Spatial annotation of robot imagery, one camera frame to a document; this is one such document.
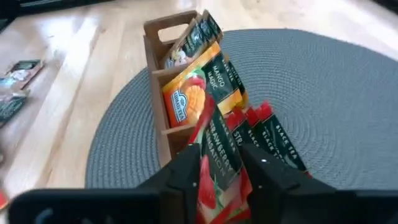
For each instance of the grey round woven placemat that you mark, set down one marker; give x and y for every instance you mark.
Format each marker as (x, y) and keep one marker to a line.
(311, 109)

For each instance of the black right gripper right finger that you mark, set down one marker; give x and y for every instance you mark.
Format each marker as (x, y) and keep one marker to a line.
(273, 193)

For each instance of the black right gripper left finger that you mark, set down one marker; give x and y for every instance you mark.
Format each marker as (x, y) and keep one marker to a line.
(177, 193)

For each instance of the wooden tea organizer box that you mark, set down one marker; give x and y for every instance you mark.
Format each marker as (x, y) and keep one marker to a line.
(152, 46)

